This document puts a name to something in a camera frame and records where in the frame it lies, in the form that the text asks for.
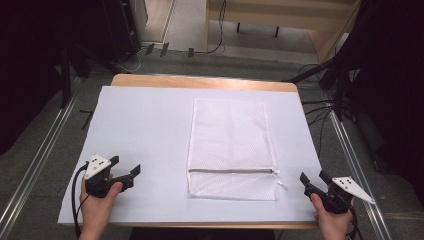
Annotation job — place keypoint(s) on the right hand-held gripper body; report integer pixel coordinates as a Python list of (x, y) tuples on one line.
[(340, 195)]

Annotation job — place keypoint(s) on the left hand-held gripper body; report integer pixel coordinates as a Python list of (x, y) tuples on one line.
[(96, 166)]

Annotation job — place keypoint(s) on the person's right hand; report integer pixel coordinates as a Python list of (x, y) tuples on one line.
[(331, 221)]

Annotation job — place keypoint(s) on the person's left hand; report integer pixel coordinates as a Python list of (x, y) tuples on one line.
[(96, 210)]

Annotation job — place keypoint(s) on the white table mat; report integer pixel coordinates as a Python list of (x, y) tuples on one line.
[(143, 133)]

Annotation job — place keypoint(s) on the white mesh laundry bag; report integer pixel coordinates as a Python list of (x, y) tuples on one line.
[(230, 150)]

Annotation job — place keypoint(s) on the person's dark clothing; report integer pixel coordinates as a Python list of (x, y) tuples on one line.
[(200, 235)]

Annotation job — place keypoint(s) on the black metal stand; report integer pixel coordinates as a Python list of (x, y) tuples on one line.
[(68, 73), (338, 83)]

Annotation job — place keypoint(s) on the wooden table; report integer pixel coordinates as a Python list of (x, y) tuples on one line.
[(200, 81)]

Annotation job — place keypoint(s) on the black curtain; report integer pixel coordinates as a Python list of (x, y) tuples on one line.
[(393, 83), (26, 66)]

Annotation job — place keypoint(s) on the black cabinet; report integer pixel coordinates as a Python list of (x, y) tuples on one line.
[(121, 30)]

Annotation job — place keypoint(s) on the wooden shelf unit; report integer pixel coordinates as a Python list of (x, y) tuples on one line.
[(283, 16)]

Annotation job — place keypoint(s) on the metal floor rail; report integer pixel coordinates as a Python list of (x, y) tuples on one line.
[(356, 170), (36, 163)]

